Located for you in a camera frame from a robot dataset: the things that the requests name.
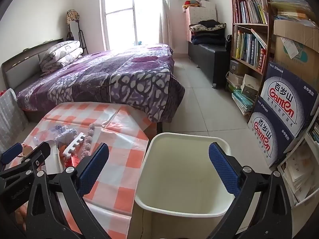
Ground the purple patterned bed blanket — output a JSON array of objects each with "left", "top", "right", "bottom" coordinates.
[{"left": 16, "top": 43, "right": 185, "bottom": 123}]

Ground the grey checked cushion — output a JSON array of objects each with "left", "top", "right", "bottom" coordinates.
[{"left": 0, "top": 88, "right": 29, "bottom": 152}]

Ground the row of books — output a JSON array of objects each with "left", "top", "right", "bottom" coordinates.
[
  {"left": 233, "top": 0, "right": 269, "bottom": 25},
  {"left": 235, "top": 28, "right": 268, "bottom": 72}
]

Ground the orange checkered tablecloth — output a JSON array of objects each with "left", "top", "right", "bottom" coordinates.
[{"left": 15, "top": 102, "right": 150, "bottom": 232}]

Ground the grey bed headboard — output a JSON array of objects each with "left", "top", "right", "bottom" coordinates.
[{"left": 1, "top": 38, "right": 64, "bottom": 90}]

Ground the crumpled grey paper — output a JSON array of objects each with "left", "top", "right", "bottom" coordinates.
[{"left": 55, "top": 128, "right": 78, "bottom": 146}]

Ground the pink yarn trim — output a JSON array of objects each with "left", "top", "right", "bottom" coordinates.
[{"left": 80, "top": 123, "right": 96, "bottom": 157}]

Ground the stack of thin books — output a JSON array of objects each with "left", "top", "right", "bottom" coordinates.
[{"left": 232, "top": 90, "right": 257, "bottom": 116}]

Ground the white curtain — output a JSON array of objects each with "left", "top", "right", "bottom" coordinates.
[{"left": 155, "top": 0, "right": 173, "bottom": 46}]

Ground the blue water carton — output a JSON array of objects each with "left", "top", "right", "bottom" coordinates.
[
  {"left": 248, "top": 97, "right": 296, "bottom": 168},
  {"left": 260, "top": 61, "right": 318, "bottom": 138}
]

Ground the white shelf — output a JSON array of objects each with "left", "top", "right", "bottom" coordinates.
[{"left": 277, "top": 124, "right": 319, "bottom": 207}]

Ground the window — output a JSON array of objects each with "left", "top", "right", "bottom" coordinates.
[{"left": 99, "top": 0, "right": 165, "bottom": 51}]

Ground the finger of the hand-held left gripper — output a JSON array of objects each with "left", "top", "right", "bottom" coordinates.
[
  {"left": 0, "top": 142, "right": 51, "bottom": 180},
  {"left": 0, "top": 143, "right": 23, "bottom": 166}
]

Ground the white plastic bin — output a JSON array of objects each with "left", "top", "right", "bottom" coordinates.
[{"left": 135, "top": 132, "right": 236, "bottom": 217}]

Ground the white foam strip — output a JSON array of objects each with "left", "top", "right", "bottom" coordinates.
[{"left": 62, "top": 133, "right": 86, "bottom": 158}]

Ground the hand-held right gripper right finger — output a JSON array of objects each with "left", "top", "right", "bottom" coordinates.
[{"left": 206, "top": 142, "right": 292, "bottom": 239}]

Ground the brown cardboard box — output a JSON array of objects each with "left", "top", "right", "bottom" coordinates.
[{"left": 273, "top": 20, "right": 319, "bottom": 90}]

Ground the clear plastic bottle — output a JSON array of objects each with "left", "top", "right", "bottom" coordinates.
[{"left": 32, "top": 124, "right": 69, "bottom": 145}]

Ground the folded white patterned quilt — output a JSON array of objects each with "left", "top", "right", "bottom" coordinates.
[{"left": 39, "top": 40, "right": 83, "bottom": 74}]

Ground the black coat rack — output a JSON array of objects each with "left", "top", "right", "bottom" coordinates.
[{"left": 67, "top": 20, "right": 89, "bottom": 55}]

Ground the stack of papers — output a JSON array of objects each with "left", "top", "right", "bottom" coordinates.
[{"left": 267, "top": 0, "right": 317, "bottom": 28}]

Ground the plaid scarf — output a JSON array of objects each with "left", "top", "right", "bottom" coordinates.
[{"left": 66, "top": 10, "right": 81, "bottom": 25}]

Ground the wooden bookshelf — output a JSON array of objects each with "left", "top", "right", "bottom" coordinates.
[{"left": 228, "top": 0, "right": 275, "bottom": 122}]

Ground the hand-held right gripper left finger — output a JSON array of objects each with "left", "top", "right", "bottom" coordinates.
[{"left": 25, "top": 143, "right": 110, "bottom": 239}]

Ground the red packet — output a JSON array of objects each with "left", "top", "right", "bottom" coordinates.
[{"left": 65, "top": 156, "right": 78, "bottom": 168}]

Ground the black bench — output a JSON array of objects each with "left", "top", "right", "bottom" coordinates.
[{"left": 188, "top": 43, "right": 231, "bottom": 88}]

